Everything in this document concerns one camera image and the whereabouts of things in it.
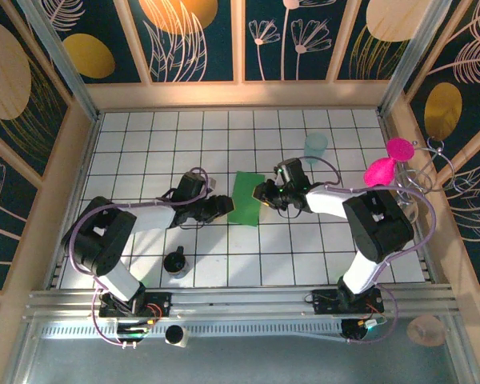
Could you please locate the green paper sheet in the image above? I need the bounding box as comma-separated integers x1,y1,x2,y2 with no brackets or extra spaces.
226,170,266,228

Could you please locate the translucent teal cup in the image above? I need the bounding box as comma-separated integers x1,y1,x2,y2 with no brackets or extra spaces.
303,134,329,166

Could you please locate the black mug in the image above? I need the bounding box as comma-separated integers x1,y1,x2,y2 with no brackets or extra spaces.
162,246,190,280

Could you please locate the round pink felt disc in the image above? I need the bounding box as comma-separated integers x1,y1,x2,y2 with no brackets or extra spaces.
386,137,416,162

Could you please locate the black and white cylinder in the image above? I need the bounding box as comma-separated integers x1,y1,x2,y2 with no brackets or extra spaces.
164,324,191,348

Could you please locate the small electronics board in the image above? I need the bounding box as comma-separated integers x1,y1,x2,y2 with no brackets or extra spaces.
115,318,155,342

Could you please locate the round wooden disc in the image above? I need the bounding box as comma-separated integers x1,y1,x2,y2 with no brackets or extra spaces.
406,314,447,347

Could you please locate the aluminium mounting rail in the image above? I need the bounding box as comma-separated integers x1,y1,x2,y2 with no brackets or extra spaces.
23,284,461,321

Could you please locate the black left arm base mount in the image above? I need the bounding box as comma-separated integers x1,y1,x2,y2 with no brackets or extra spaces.
98,291,173,319

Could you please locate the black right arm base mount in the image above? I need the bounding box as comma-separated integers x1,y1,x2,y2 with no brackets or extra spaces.
310,288,385,315

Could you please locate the slotted grey cable duct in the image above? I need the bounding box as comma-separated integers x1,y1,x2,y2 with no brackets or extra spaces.
39,322,345,340

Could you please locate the silver wire stand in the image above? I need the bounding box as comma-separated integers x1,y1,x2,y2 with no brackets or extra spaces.
391,138,459,209

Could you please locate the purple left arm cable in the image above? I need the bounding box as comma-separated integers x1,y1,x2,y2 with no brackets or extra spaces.
70,166,209,350

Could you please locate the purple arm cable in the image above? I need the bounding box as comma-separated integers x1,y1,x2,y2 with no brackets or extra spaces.
299,155,438,346
70,166,209,350

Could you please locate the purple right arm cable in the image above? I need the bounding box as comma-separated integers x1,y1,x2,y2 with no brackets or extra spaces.
299,155,438,346

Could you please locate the aluminium frame post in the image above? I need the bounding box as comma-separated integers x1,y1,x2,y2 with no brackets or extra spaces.
378,0,453,115
15,0,103,123

